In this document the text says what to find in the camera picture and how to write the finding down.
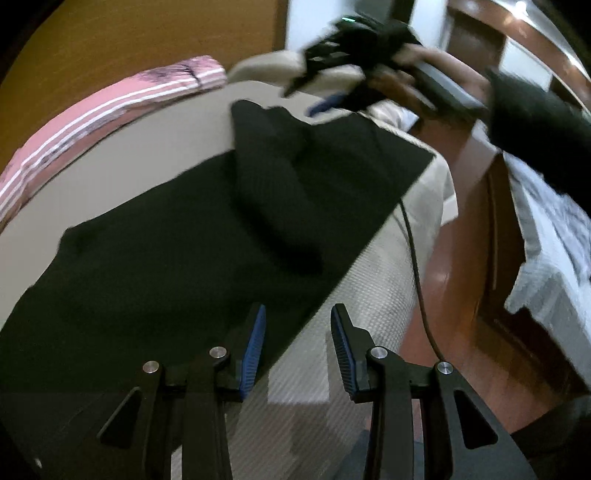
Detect wooden headboard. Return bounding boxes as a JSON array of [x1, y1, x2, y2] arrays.
[[0, 0, 288, 171]]

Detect person's right forearm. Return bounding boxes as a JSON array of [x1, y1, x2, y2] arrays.
[[484, 68, 591, 197]]

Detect dark wooden bed frame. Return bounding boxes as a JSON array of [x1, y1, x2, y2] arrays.
[[475, 152, 583, 400]]

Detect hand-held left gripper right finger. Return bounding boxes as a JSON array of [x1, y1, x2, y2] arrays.
[[330, 303, 539, 480]]

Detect person's right hand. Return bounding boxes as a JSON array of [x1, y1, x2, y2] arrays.
[[368, 46, 491, 126]]

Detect black pants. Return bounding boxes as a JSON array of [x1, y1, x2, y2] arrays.
[[0, 99, 437, 462]]

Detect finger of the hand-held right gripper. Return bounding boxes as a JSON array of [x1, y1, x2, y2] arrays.
[[306, 91, 348, 117], [283, 65, 326, 99]]

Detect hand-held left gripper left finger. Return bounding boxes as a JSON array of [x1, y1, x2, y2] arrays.
[[97, 303, 267, 480]]

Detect black cable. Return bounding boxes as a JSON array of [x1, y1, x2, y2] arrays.
[[398, 198, 445, 366]]

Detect white quilt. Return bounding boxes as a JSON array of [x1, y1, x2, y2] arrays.
[[502, 151, 591, 344]]

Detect pink striped pillow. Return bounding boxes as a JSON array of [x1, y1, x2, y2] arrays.
[[0, 55, 227, 222]]

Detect brown wooden cabinet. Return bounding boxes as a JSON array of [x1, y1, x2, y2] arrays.
[[445, 0, 583, 108]]

